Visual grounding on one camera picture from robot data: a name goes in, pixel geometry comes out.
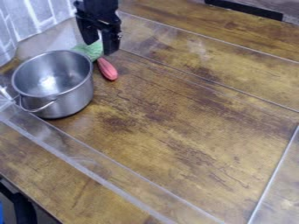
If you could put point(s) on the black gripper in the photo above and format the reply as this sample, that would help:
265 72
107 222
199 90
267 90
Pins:
97 15

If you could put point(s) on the pink spoon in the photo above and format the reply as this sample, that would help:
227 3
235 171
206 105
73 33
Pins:
107 69

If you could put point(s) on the green bumpy toy vegetable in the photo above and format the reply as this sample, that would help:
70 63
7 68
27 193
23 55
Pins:
94 50

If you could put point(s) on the stainless steel pot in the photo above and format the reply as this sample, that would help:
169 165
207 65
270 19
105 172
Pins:
54 83

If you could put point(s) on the white patterned curtain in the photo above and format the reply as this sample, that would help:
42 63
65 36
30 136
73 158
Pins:
26 18

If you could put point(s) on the black bar at back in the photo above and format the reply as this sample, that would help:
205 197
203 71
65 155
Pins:
246 9

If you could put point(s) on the clear acrylic table barrier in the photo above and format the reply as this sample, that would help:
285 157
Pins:
189 141

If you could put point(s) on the black table leg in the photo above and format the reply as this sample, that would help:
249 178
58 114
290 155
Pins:
23 206

